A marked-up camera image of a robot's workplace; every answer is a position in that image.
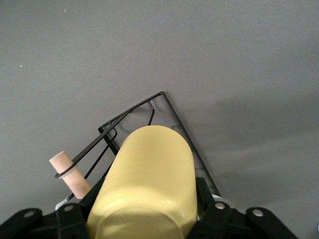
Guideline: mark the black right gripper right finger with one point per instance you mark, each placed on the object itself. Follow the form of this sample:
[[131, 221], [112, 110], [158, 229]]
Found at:
[[219, 224]]

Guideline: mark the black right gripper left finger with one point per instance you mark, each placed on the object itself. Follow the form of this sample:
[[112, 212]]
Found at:
[[69, 224]]

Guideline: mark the yellow plastic cup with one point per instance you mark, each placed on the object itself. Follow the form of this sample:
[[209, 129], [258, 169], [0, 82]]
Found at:
[[144, 179]]

